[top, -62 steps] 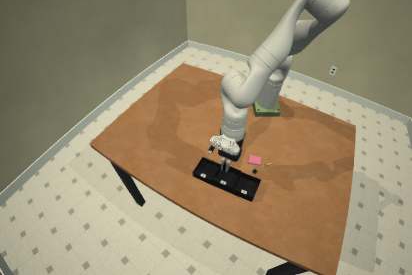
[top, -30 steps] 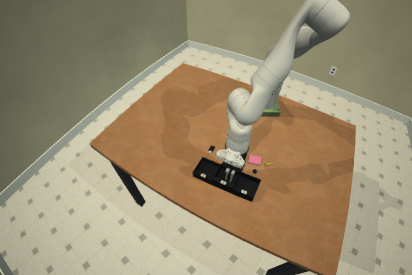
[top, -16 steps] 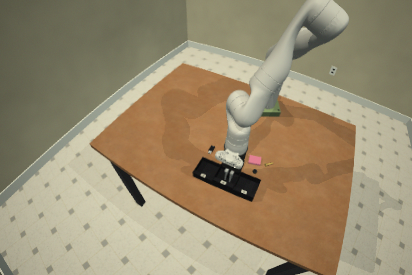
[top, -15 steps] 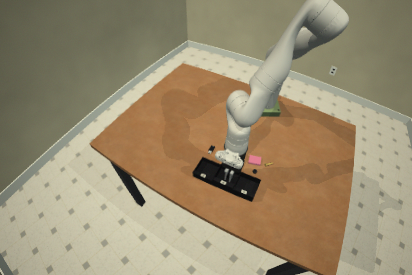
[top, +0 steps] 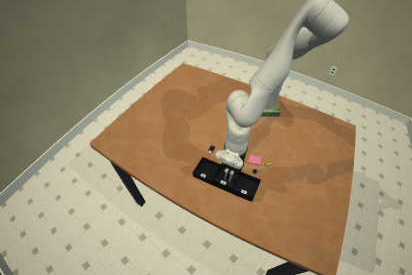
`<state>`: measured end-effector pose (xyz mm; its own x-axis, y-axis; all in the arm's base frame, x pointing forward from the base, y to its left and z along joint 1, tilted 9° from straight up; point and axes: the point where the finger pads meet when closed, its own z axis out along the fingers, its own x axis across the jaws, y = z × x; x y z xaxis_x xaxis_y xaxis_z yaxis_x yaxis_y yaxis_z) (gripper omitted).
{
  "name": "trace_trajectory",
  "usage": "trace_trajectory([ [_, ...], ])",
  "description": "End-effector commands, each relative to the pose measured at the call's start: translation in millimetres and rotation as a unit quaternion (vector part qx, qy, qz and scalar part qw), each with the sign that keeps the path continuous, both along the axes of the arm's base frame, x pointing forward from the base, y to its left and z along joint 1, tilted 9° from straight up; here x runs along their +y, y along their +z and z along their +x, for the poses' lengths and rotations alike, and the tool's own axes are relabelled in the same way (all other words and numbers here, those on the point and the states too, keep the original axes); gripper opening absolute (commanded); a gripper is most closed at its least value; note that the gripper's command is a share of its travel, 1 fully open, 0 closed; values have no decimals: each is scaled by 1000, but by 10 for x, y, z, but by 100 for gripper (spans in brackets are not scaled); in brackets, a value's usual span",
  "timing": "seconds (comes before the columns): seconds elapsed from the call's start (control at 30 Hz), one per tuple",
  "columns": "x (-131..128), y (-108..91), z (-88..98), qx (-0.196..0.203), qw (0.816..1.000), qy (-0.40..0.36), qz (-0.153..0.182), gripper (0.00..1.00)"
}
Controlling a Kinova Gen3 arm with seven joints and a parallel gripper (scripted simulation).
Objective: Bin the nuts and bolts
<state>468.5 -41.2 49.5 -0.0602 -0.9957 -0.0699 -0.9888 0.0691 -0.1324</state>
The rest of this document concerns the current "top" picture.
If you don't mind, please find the black usb stick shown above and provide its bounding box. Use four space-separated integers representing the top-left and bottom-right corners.
208 145 215 154

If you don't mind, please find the black rack of bins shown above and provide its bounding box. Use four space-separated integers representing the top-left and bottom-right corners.
193 157 261 202

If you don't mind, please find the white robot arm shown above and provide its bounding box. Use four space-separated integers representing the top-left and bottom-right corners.
226 0 349 145

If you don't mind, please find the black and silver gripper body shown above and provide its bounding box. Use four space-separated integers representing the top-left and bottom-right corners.
215 136 249 173

